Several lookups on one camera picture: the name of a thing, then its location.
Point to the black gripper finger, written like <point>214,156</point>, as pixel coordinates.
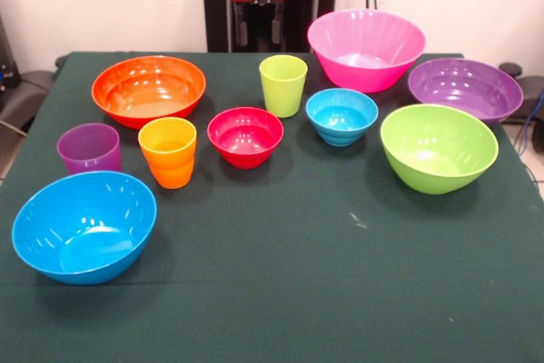
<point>242,31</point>
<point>277,27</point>

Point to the green cup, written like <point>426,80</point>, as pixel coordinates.
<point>284,91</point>

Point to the large pink bowl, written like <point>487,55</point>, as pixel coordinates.
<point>365,48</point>

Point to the small red-pink bowl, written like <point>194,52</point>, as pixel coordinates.
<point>245,137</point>

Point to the large orange-red bowl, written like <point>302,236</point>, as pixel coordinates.
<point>149,86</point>

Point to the small blue bowl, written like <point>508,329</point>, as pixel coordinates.
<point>342,118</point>

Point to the orange cup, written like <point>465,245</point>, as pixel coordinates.
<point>168,159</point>

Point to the purple cup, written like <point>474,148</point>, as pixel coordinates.
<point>89,150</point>

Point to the large purple bowl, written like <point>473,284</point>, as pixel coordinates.
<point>465,86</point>

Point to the large green bowl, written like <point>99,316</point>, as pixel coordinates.
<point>438,150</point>

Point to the dark green tablecloth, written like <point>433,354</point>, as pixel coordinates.
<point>272,252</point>

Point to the large blue bowl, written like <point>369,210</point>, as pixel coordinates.
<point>85,227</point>

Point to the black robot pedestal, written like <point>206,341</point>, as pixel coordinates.
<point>217,6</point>

